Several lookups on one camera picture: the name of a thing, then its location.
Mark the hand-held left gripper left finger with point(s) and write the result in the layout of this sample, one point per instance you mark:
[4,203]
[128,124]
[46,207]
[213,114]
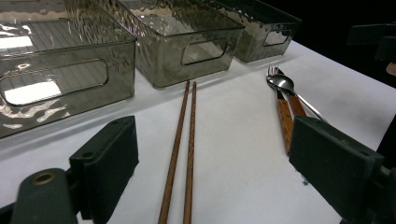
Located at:
[109,168]

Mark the white table cover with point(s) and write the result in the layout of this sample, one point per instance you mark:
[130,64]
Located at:
[243,155]

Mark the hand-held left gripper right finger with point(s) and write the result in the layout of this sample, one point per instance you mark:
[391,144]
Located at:
[333,165]

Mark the smoky clear plastic bin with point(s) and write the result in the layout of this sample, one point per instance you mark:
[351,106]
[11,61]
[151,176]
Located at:
[162,67]
[120,93]
[252,46]

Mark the brown wooden chopstick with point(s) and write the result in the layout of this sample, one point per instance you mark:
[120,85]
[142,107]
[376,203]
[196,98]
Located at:
[176,149]
[190,149]

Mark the metal spoon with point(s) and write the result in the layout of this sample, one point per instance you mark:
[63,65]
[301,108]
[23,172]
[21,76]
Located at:
[280,82]

